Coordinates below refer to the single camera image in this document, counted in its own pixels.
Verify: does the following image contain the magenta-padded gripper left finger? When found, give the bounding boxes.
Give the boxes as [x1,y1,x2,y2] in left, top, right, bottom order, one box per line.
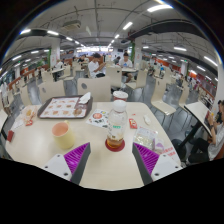
[43,142,92,186]

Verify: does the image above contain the clear plastic bag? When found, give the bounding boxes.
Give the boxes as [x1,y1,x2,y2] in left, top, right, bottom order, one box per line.
[132,126,160,151]

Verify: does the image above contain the small red packet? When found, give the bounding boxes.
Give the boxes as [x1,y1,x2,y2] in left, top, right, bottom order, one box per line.
[128,117,139,130]

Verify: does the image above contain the brown tray with paper liner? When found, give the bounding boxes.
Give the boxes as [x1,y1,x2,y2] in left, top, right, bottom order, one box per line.
[36,95,94,120]

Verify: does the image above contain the person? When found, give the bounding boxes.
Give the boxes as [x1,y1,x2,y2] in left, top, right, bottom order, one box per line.
[117,51,135,84]
[190,99,224,163]
[54,59,65,71]
[87,52,107,80]

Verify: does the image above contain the small white sachet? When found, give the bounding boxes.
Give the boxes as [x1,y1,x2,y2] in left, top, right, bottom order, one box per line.
[142,114,152,126]

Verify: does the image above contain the beige canteen chairs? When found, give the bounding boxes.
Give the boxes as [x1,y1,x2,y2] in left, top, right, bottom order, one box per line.
[0,61,204,118]

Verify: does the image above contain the crumpled white napkin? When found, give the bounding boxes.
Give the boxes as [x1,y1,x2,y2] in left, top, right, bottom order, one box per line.
[77,91,92,105]

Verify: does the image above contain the ceiling strip lights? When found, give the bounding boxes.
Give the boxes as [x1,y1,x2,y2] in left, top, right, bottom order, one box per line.
[0,3,220,78]

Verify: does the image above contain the food wrapper with fries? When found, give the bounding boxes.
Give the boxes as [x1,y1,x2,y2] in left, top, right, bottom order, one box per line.
[20,105,39,127]

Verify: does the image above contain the printed sticker leaflet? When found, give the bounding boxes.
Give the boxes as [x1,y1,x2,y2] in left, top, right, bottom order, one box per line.
[85,108,111,130]

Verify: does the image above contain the white neighbouring table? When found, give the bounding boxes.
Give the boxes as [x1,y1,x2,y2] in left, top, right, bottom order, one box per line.
[183,100,215,155]

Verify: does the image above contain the ceiling air conditioner unit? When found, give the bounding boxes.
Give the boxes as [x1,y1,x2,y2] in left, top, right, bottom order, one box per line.
[61,19,83,31]

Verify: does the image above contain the small dark red box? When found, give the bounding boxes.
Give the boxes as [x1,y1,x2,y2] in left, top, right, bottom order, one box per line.
[6,129,15,143]

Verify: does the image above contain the red paper cup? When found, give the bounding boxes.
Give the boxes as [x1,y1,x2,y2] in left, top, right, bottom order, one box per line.
[112,90,130,103]

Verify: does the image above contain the yellow cup with pink inside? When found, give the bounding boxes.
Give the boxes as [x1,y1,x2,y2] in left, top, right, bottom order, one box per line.
[51,119,76,151]

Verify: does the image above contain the clear bottle with amber drink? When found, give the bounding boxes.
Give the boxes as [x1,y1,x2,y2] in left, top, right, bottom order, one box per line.
[106,99,129,150]

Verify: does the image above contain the flat round red coaster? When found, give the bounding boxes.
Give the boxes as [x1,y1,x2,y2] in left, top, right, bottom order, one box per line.
[104,137,127,153]

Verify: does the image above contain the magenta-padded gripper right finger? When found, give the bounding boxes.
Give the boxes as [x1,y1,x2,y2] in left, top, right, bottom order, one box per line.
[131,142,184,187]

